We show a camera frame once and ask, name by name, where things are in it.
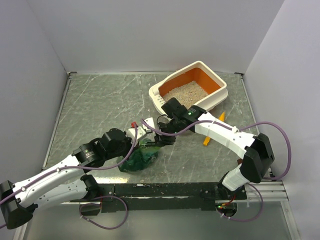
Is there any white orange litter box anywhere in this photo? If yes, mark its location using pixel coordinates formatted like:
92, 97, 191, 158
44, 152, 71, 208
148, 60, 229, 115

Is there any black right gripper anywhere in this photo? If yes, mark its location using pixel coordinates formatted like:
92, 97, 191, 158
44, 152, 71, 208
153, 117, 182, 149

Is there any green litter bag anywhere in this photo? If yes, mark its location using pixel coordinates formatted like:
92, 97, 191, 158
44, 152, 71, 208
118, 138, 161, 173

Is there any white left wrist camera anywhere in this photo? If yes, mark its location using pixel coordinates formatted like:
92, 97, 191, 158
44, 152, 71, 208
126, 122, 147, 142

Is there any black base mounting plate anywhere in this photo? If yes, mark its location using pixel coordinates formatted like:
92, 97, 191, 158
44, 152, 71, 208
95, 182, 247, 213

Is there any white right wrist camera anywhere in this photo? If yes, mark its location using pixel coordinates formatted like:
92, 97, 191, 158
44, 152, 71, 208
142, 117, 157, 134

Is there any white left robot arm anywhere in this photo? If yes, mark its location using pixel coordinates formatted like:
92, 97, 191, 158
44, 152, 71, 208
0, 127, 142, 230

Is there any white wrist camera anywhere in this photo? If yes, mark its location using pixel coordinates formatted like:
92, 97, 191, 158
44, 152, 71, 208
126, 122, 147, 142
142, 117, 157, 134

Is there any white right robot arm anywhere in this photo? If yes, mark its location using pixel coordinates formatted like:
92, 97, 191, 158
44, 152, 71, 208
156, 97, 274, 199

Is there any brown wooden block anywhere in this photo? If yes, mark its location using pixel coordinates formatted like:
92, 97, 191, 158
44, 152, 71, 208
237, 159, 243, 169

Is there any yellow plastic scoop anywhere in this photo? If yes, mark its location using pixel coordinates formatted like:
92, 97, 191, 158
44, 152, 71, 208
202, 111, 227, 147

